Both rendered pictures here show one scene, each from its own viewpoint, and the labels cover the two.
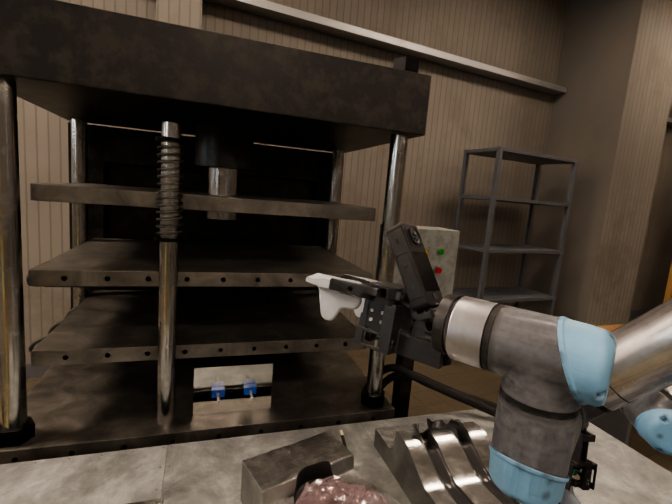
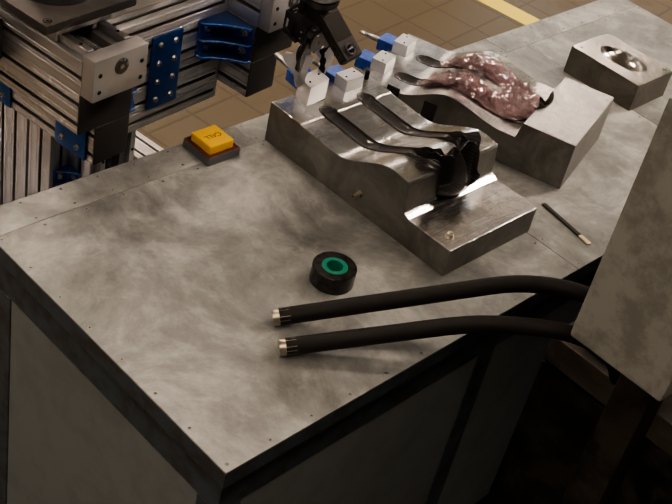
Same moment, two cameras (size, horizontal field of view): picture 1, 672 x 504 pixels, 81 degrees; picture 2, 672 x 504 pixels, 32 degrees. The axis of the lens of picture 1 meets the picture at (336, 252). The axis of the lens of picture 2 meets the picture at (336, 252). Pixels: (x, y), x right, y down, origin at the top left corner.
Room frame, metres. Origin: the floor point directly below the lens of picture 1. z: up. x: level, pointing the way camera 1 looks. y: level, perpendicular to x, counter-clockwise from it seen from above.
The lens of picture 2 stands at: (2.57, -1.53, 2.14)
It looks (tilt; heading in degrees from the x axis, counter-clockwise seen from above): 38 degrees down; 147
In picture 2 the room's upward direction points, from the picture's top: 13 degrees clockwise
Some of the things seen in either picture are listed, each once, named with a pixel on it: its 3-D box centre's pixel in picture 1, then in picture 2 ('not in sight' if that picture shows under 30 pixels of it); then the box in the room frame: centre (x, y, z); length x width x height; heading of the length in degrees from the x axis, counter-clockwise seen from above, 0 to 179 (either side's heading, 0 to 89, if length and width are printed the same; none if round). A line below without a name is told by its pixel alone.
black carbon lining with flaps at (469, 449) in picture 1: (460, 462); (405, 131); (0.94, -0.37, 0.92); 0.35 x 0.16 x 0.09; 19
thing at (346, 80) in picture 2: not in sight; (332, 74); (0.69, -0.40, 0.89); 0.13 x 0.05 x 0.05; 19
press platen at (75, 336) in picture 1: (217, 316); not in sight; (1.65, 0.49, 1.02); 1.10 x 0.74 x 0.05; 109
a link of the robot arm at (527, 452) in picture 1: (534, 434); not in sight; (0.40, -0.23, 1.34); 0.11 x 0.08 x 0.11; 141
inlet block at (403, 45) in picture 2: not in sight; (384, 42); (0.52, -0.19, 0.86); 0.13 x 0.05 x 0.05; 36
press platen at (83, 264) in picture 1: (219, 259); not in sight; (1.65, 0.49, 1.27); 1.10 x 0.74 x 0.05; 109
